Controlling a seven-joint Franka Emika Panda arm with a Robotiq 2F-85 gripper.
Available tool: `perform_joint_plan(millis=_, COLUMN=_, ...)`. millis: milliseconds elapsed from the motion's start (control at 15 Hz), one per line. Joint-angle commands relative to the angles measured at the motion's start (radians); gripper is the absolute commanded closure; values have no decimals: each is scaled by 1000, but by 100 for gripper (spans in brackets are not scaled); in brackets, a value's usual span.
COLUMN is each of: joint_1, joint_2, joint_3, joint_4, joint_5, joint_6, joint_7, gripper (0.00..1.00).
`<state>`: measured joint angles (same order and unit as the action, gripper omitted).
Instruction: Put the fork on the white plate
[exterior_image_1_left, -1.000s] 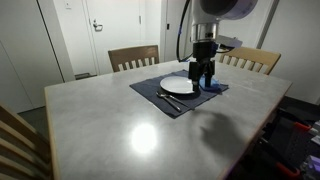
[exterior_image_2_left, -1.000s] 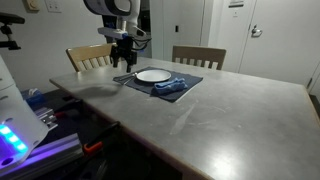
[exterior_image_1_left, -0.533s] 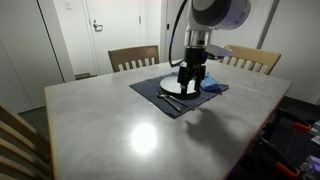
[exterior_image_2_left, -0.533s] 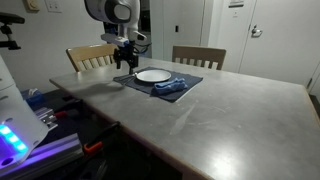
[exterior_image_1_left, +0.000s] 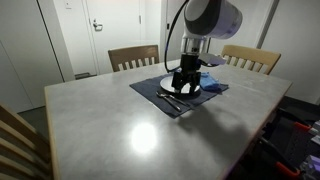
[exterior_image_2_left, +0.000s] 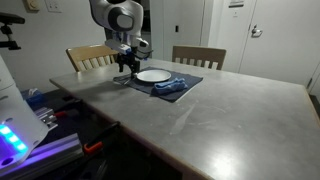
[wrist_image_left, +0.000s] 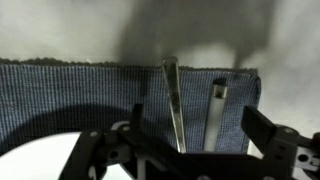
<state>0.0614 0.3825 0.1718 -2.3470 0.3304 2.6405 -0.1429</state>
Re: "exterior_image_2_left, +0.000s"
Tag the dark blue fabric placemat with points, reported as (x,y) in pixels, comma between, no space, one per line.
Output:
(190,81)

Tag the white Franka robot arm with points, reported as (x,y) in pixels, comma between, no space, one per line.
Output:
(113,13)

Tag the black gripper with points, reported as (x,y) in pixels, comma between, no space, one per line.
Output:
(128,59)

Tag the silver metal fork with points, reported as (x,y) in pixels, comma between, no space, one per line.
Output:
(126,81)

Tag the brown wooden slatted chair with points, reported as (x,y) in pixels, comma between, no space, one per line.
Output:
(200,52)

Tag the beige round wall dial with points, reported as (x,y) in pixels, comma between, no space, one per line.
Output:
(31,5)

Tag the aluminium extrusion rail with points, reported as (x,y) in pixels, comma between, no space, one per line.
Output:
(50,153)

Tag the black camera on stand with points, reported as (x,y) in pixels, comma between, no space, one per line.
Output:
(10,18)

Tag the white wall switch plate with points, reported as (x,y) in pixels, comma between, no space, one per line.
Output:
(53,6)

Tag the silver metal spoon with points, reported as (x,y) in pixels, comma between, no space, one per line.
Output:
(117,79)

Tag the light wooden slatted chair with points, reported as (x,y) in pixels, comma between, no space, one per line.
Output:
(90,51)

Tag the blue tissue box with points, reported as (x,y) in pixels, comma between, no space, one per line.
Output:
(33,98)

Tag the white room door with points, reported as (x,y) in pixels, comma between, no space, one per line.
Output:
(283,43)

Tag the white round plate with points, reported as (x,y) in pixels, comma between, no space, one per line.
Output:
(155,76)

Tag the blue folded cloth napkin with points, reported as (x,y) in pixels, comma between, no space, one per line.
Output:
(168,87)

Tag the silver metal block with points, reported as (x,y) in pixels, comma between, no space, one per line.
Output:
(45,116)

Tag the white and blue wrist camera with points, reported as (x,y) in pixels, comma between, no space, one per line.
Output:
(116,46)

